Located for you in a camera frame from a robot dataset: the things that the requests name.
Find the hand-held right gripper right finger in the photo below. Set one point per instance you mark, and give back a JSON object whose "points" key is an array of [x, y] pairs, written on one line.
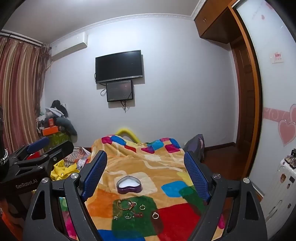
{"points": [[196, 176]]}

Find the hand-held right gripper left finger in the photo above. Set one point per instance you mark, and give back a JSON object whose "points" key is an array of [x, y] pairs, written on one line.
{"points": [[94, 176]]}

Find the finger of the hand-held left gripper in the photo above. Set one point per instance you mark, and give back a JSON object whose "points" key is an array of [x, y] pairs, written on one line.
{"points": [[38, 143], [57, 150]]}

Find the purple heart-shaped jewelry box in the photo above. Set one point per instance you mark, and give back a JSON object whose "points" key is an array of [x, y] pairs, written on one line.
{"points": [[129, 184]]}

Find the small silver earring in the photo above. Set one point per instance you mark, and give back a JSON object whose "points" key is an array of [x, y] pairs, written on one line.
{"points": [[115, 217]]}

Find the green printed box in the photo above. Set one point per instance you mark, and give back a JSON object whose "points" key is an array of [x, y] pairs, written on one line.
{"points": [[57, 138]]}

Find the red paper bag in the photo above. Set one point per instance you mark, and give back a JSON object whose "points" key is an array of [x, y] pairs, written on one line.
{"points": [[32, 155]]}

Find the orange box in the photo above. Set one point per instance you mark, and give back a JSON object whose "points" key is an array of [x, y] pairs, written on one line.
{"points": [[49, 131]]}

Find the yellow cartoon cloth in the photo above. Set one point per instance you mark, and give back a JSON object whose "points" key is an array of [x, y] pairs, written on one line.
{"points": [[63, 170]]}

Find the striped cloth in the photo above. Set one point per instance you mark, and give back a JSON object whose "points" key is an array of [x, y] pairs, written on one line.
{"points": [[78, 157]]}

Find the small red box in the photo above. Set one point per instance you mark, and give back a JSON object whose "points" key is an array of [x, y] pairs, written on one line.
{"points": [[51, 122]]}

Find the dark grey backpack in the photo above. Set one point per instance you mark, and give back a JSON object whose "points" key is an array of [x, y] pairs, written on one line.
{"points": [[194, 144]]}

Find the pile of clothes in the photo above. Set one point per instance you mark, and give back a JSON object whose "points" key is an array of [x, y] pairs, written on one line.
{"points": [[59, 113]]}

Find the colourful patchwork blanket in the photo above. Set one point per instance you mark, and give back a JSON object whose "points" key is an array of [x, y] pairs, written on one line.
{"points": [[143, 162]]}

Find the striped red curtain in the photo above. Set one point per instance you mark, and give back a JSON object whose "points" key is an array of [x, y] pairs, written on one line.
{"points": [[20, 92]]}

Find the yellow foam tube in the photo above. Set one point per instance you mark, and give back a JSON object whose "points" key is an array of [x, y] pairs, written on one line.
{"points": [[126, 131]]}

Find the white suitcase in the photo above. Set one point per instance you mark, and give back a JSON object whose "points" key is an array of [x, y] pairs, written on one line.
{"points": [[281, 190]]}

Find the small black monitor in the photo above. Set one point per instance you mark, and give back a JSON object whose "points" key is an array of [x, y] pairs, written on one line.
{"points": [[119, 91]]}

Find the brown wooden door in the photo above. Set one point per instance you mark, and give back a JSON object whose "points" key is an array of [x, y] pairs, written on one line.
{"points": [[241, 97]]}

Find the white air conditioner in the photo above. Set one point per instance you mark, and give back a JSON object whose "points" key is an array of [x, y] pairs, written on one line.
{"points": [[69, 45]]}

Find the white sliding wardrobe door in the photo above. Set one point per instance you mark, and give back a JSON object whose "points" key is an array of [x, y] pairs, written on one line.
{"points": [[272, 97]]}

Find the white paper note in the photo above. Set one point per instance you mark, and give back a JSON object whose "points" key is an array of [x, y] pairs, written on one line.
{"points": [[276, 57]]}

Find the wooden overhead cabinet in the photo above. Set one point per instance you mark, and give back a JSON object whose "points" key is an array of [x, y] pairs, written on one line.
{"points": [[212, 20]]}

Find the black wall television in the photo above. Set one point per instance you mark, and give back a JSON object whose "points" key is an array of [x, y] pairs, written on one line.
{"points": [[119, 66]]}

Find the curtain rail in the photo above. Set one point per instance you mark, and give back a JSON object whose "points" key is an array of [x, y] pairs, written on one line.
{"points": [[23, 37]]}

